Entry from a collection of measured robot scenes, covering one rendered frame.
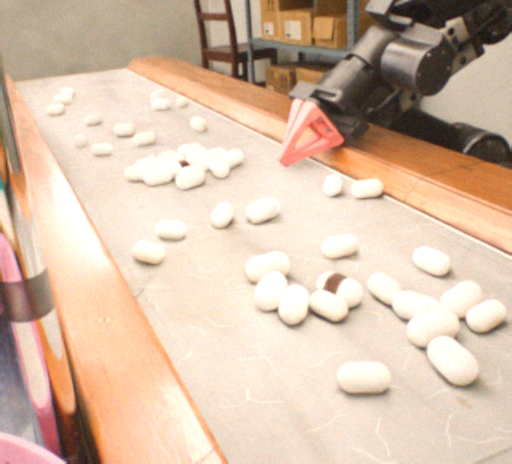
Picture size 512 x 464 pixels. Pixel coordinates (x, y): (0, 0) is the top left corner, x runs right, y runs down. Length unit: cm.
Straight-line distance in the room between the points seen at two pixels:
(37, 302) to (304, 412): 16
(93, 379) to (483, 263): 32
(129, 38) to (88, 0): 44
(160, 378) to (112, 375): 3
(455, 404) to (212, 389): 14
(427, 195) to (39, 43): 470
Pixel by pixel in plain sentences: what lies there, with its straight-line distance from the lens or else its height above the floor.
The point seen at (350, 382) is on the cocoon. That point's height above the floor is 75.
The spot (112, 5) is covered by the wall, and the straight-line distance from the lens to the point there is 529.
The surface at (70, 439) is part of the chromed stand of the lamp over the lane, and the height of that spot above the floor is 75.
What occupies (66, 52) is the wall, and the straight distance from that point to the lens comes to 521.
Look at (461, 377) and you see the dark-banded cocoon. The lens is 38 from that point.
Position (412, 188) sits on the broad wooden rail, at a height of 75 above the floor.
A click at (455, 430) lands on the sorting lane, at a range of 36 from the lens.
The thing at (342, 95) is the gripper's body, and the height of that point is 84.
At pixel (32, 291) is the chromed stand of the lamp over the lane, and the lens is 30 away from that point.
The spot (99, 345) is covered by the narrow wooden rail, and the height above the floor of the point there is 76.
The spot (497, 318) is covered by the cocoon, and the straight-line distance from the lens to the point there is 43.
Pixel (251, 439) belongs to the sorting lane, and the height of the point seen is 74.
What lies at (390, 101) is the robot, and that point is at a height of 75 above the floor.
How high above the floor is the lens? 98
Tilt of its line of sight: 22 degrees down
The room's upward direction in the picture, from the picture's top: 4 degrees counter-clockwise
